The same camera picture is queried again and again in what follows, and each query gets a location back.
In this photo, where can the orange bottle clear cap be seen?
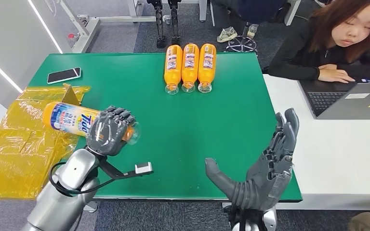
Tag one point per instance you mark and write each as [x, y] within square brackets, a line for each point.
[189, 63]
[173, 65]
[206, 63]

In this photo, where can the tan rounded object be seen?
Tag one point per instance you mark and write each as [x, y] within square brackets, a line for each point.
[368, 223]

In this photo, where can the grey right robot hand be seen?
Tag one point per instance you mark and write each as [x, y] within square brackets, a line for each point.
[264, 178]

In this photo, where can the white desk leg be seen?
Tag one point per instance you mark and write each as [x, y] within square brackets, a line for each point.
[204, 11]

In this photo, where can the person's hand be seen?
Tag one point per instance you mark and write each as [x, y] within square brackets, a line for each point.
[333, 75]

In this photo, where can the black stand leg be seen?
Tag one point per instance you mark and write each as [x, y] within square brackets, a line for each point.
[175, 24]
[160, 25]

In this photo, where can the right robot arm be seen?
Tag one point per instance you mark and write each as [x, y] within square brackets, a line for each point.
[269, 220]

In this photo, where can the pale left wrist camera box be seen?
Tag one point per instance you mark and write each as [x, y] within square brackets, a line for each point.
[143, 167]

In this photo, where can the office chair chrome base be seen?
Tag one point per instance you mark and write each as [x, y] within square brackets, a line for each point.
[242, 43]

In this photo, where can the orange detergent bottle blue label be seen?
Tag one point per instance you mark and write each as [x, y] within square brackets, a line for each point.
[67, 119]

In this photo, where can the yellow plastic bag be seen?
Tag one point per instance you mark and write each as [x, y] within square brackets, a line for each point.
[15, 153]

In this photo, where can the white metal desk frame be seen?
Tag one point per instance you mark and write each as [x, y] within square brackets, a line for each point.
[86, 28]

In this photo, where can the brown cardboard piece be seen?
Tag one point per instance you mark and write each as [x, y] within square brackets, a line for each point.
[71, 97]

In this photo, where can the black smartphone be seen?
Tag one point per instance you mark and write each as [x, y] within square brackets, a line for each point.
[63, 75]

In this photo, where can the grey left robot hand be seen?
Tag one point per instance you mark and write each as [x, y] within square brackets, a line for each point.
[108, 134]

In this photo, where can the person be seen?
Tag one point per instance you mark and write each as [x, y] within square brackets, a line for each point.
[300, 60]

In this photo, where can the pale sneaker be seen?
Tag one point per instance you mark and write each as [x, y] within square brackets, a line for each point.
[252, 31]
[227, 34]

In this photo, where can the grey laptop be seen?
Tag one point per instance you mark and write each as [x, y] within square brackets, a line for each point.
[351, 105]

